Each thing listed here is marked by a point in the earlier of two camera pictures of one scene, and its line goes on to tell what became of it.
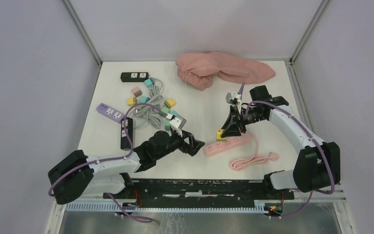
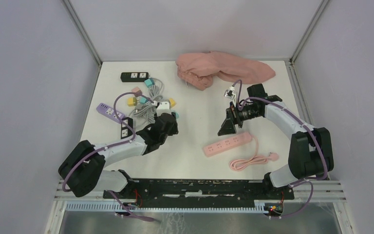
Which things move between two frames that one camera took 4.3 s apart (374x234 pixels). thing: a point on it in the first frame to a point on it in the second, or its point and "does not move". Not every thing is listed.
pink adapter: [137, 91] does not move
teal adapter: [144, 99] does not move
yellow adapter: [170, 103] does not move
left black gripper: [194, 146] to [174, 129]
